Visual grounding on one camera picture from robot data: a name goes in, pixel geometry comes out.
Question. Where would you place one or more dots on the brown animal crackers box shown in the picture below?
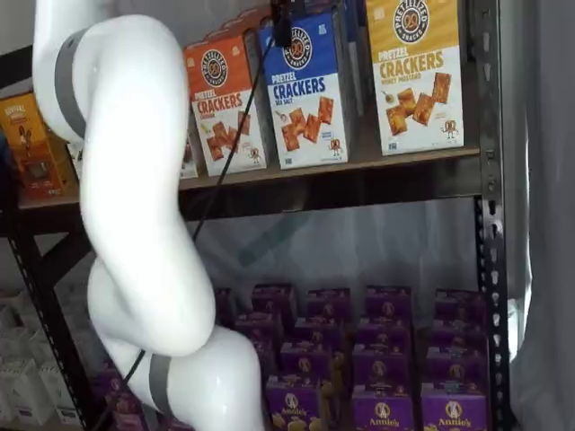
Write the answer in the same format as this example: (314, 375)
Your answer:
(31, 134)

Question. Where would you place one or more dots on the dark metal shelf rack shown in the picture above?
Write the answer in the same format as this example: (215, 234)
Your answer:
(492, 134)

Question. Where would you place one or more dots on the wooden shelf board with crackers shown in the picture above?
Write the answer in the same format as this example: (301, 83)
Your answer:
(359, 164)

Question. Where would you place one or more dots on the purple Annie's snack box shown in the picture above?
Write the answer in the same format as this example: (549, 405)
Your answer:
(384, 330)
(328, 303)
(388, 301)
(223, 303)
(382, 413)
(456, 368)
(110, 379)
(305, 359)
(258, 325)
(266, 354)
(453, 413)
(271, 298)
(292, 404)
(123, 415)
(382, 363)
(458, 334)
(319, 330)
(460, 305)

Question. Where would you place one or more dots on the yellow pretzel crackers box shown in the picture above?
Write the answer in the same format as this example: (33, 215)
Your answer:
(415, 81)

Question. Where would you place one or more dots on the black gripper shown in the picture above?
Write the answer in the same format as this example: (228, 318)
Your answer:
(287, 4)

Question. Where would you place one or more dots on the white carton box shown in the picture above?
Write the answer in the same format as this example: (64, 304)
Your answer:
(15, 390)
(42, 343)
(56, 390)

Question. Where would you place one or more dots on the orange pretzel crackers box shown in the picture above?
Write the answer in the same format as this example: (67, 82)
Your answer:
(224, 103)
(229, 35)

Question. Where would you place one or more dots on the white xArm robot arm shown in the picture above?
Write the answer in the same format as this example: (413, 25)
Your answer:
(135, 134)

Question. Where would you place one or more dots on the dark red snack box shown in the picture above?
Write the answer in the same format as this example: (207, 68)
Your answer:
(188, 157)

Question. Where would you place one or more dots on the blue pretzel crackers box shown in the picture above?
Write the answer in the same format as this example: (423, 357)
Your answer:
(301, 99)
(355, 18)

